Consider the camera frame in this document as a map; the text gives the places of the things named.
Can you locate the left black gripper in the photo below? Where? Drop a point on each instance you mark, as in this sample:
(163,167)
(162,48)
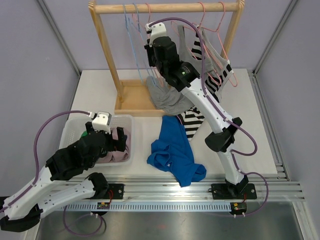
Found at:
(120,143)

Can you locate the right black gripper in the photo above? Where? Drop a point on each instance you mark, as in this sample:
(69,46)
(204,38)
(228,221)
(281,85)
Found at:
(149,49)

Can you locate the green tank top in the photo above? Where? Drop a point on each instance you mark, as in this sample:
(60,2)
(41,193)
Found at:
(84,134)

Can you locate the mauve tank top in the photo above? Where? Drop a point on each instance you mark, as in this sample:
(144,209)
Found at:
(120,155)

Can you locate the grey tank top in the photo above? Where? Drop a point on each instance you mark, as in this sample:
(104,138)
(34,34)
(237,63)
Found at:
(168,98)

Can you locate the light blue wire hanger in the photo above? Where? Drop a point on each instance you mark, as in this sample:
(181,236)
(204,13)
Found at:
(135,42)

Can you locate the blue tank top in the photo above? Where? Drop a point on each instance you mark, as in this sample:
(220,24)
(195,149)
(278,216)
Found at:
(172,152)

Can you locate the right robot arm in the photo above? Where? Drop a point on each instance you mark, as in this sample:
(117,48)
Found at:
(183,74)

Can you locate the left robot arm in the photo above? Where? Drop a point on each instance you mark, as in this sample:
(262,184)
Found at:
(25,209)

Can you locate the black white striped tank top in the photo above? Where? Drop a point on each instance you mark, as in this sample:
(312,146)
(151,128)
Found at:
(192,118)

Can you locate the white plastic basket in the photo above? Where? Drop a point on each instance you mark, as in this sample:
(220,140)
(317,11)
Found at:
(75,127)

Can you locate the wooden clothes rack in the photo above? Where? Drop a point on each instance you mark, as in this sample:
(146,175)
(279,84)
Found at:
(132,96)

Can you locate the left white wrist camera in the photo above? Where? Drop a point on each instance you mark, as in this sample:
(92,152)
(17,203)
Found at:
(101,121)

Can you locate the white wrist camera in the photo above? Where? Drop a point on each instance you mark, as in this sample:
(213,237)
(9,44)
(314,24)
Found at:
(155,31)
(101,121)

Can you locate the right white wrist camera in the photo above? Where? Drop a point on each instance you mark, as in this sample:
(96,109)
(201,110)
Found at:
(155,31)

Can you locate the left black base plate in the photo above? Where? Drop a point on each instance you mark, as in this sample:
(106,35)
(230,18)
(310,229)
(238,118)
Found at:
(116,191)

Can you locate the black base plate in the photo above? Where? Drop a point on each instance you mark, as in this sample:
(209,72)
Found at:
(116,191)
(222,191)

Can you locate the white slotted cable duct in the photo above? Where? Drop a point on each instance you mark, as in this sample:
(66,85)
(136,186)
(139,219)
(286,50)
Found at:
(95,206)

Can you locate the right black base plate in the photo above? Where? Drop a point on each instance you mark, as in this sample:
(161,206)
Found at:
(222,191)

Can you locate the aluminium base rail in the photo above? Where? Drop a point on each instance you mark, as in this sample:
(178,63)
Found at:
(166,188)

